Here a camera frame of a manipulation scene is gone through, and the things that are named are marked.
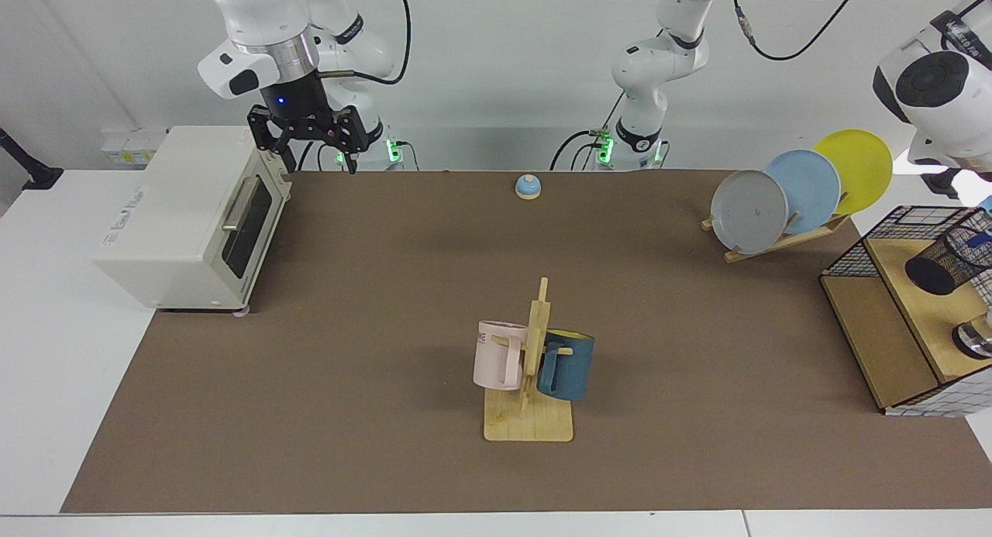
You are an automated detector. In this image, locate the black mesh pen holder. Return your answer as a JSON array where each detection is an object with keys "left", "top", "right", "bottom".
[{"left": 904, "top": 225, "right": 992, "bottom": 296}]

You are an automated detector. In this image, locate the pale toaster oven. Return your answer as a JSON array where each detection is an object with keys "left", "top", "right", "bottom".
[{"left": 91, "top": 125, "right": 294, "bottom": 315}]

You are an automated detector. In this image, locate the pink mug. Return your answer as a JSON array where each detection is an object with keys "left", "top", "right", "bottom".
[{"left": 473, "top": 320, "right": 529, "bottom": 391}]

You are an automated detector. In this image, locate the black stand foot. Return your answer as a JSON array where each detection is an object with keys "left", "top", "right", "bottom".
[
  {"left": 921, "top": 165, "right": 966, "bottom": 199},
  {"left": 0, "top": 128, "right": 64, "bottom": 191}
]

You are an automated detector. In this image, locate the brown table cloth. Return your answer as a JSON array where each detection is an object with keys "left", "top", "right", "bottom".
[{"left": 60, "top": 169, "right": 992, "bottom": 515}]

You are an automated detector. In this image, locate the dark teal mug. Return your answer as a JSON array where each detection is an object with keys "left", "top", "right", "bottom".
[{"left": 536, "top": 330, "right": 595, "bottom": 402}]

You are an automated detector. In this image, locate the wooden cup stand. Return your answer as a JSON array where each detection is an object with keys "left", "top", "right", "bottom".
[{"left": 484, "top": 277, "right": 574, "bottom": 443}]

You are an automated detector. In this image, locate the grey plate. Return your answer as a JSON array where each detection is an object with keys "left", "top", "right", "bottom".
[{"left": 711, "top": 170, "right": 790, "bottom": 255}]

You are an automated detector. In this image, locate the wooden plate rack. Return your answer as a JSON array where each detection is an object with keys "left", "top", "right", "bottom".
[{"left": 701, "top": 212, "right": 851, "bottom": 264}]

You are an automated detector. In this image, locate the light blue plate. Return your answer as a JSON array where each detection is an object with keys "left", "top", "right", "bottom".
[{"left": 763, "top": 150, "right": 842, "bottom": 236}]

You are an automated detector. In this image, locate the yellow plate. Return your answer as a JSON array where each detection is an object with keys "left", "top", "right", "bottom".
[{"left": 814, "top": 129, "right": 894, "bottom": 216}]

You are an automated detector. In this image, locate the silver round metal object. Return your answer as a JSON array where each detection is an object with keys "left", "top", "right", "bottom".
[{"left": 952, "top": 308, "right": 992, "bottom": 360}]

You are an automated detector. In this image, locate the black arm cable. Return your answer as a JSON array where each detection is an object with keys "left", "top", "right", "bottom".
[
  {"left": 731, "top": 0, "right": 873, "bottom": 61},
  {"left": 316, "top": 0, "right": 412, "bottom": 86}
]

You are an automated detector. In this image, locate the white wall socket strip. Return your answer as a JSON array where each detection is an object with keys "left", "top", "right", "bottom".
[{"left": 101, "top": 128, "right": 167, "bottom": 168}]

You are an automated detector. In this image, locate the wire basket with wooden floor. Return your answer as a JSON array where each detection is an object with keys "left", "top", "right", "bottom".
[{"left": 820, "top": 205, "right": 992, "bottom": 418}]

